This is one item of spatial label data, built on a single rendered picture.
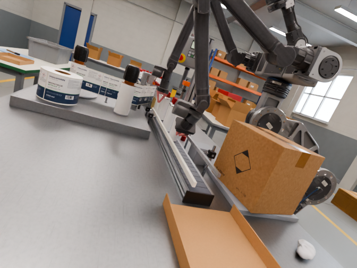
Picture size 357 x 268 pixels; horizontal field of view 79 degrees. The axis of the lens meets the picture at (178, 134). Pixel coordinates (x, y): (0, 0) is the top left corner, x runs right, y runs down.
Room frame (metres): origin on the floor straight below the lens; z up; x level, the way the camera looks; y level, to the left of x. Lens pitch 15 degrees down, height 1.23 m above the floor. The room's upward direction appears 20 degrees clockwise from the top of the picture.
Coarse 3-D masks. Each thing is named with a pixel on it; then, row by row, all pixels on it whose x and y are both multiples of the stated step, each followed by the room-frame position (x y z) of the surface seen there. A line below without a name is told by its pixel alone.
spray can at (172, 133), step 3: (180, 117) 1.10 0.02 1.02; (174, 120) 1.11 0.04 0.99; (174, 123) 1.11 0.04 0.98; (174, 126) 1.10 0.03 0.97; (171, 129) 1.11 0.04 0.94; (174, 129) 1.10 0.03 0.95; (171, 132) 1.11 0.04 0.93; (174, 132) 1.10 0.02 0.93; (171, 135) 1.10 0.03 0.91; (174, 135) 1.10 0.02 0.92; (177, 135) 1.11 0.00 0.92; (174, 138) 1.10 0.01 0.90; (174, 141) 1.11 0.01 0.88
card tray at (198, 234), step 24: (168, 216) 0.54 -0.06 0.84; (192, 216) 0.59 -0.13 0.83; (216, 216) 0.64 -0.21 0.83; (240, 216) 0.64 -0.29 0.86; (192, 240) 0.49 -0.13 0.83; (216, 240) 0.52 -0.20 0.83; (240, 240) 0.56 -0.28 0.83; (192, 264) 0.41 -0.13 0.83; (216, 264) 0.44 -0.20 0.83; (240, 264) 0.47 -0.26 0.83; (264, 264) 0.50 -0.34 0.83
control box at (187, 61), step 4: (188, 40) 1.54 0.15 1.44; (192, 40) 1.54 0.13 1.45; (188, 44) 1.54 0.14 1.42; (184, 48) 1.54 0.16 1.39; (188, 48) 1.54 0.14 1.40; (184, 52) 1.54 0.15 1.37; (188, 52) 1.54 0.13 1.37; (184, 56) 1.54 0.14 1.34; (188, 56) 1.53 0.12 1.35; (184, 60) 1.54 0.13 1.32; (188, 60) 1.53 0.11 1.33; (192, 60) 1.52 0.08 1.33; (180, 64) 1.60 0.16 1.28; (184, 64) 1.54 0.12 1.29; (188, 64) 1.53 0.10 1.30; (192, 64) 1.52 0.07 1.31; (192, 68) 1.53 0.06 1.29
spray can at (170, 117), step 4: (176, 100) 1.26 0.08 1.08; (172, 104) 1.26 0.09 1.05; (172, 108) 1.25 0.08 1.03; (168, 112) 1.26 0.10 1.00; (168, 116) 1.25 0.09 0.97; (172, 116) 1.25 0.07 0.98; (168, 120) 1.25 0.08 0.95; (172, 120) 1.26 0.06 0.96; (164, 124) 1.26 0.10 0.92; (168, 124) 1.25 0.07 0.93; (168, 128) 1.25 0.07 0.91
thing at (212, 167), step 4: (188, 136) 1.02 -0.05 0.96; (192, 140) 0.97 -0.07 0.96; (192, 144) 0.95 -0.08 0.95; (196, 144) 0.93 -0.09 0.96; (196, 148) 0.90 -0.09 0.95; (200, 152) 0.85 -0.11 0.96; (204, 156) 0.81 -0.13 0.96; (204, 160) 0.80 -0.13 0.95; (208, 160) 0.78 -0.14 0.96; (208, 164) 0.76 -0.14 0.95; (212, 164) 0.75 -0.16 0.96; (212, 168) 0.73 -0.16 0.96; (216, 172) 0.70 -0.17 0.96; (216, 176) 0.69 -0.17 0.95
